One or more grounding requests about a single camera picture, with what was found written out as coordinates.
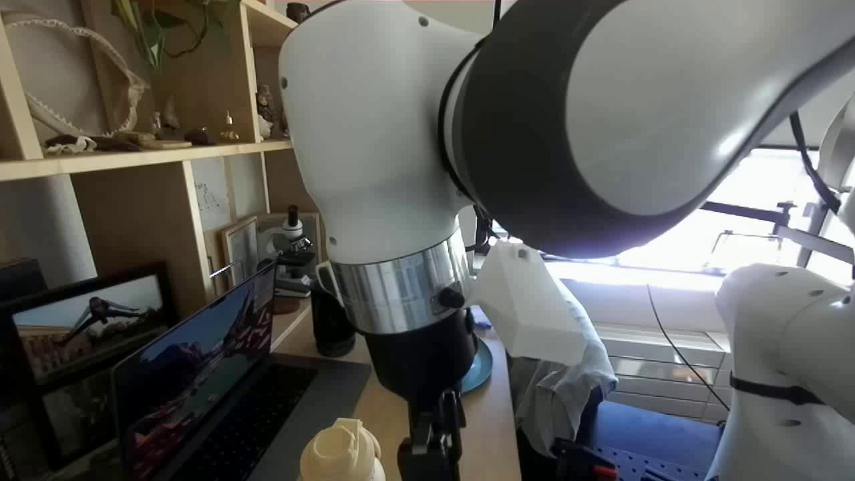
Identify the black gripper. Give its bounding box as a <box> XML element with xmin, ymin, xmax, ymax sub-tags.
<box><xmin>366</xmin><ymin>309</ymin><xmax>477</xmax><ymax>481</ymax></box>

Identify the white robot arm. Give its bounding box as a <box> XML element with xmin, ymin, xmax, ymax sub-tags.
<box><xmin>278</xmin><ymin>0</ymin><xmax>855</xmax><ymax>481</ymax></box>

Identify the grey laptop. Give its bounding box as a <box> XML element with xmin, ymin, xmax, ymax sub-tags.
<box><xmin>112</xmin><ymin>269</ymin><xmax>371</xmax><ymax>481</ymax></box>

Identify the cream water bottle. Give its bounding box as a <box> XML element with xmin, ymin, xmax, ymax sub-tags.
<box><xmin>299</xmin><ymin>417</ymin><xmax>389</xmax><ymax>481</ymax></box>

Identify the white cloth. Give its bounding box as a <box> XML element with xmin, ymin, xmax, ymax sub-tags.
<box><xmin>510</xmin><ymin>295</ymin><xmax>621</xmax><ymax>457</ymax></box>

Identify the dark patterned mug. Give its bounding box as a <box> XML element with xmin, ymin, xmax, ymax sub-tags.
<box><xmin>311</xmin><ymin>265</ymin><xmax>357</xmax><ymax>357</ymax></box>

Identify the microscope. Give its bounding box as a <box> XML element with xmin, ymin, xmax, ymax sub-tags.
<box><xmin>259</xmin><ymin>205</ymin><xmax>316</xmax><ymax>295</ymax></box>

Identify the black framed picture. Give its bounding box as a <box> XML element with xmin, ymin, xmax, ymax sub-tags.
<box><xmin>0</xmin><ymin>265</ymin><xmax>178</xmax><ymax>477</ymax></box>

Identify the wooden shelf unit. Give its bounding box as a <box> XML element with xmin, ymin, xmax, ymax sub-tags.
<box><xmin>0</xmin><ymin>0</ymin><xmax>314</xmax><ymax>313</ymax></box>

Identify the potted green plant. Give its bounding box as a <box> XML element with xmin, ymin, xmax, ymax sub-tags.
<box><xmin>109</xmin><ymin>0</ymin><xmax>242</xmax><ymax>70</ymax></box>

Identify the camera stand clamp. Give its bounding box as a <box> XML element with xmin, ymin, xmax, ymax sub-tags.
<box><xmin>704</xmin><ymin>201</ymin><xmax>855</xmax><ymax>267</ymax></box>

